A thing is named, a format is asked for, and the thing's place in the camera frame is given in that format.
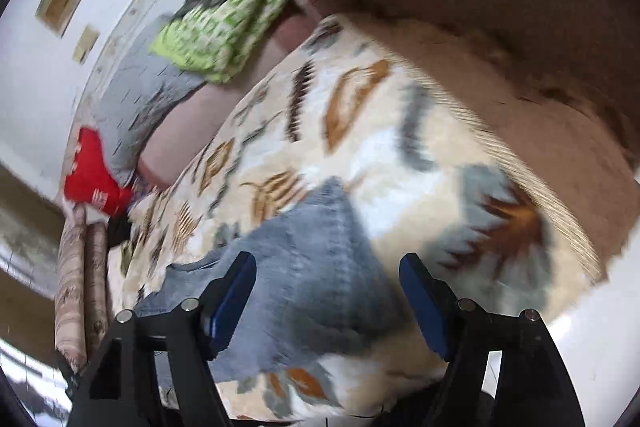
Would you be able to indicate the brown wooden wardrobe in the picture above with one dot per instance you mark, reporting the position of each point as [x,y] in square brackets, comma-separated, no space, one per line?
[31,229]

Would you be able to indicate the beige leaf print blanket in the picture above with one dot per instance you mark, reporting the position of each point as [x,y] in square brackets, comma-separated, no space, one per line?
[424,175]

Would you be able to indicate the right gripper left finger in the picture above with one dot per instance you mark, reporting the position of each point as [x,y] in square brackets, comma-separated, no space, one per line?
[154,370]

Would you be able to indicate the blue denim pants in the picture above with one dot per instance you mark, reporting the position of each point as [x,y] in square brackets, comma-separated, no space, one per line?
[319,289]

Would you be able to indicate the beige wall switch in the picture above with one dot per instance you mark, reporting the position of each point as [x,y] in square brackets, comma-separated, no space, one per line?
[85,44]

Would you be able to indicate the green patterned cloth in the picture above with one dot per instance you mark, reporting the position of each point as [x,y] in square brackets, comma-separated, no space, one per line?
[215,37]

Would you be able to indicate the grey quilted pillow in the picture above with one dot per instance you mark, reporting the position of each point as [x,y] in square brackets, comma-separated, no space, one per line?
[143,90]

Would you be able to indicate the white carved headboard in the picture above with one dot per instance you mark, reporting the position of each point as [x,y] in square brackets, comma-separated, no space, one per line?
[130,21]

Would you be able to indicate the striped beige rolled quilt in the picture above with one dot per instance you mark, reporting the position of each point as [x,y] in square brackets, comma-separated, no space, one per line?
[81,316]

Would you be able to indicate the pink bed sheet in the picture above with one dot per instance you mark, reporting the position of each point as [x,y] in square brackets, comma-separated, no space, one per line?
[193,122]

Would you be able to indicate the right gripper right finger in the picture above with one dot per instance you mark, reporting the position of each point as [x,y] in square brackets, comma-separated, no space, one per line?
[501,370]

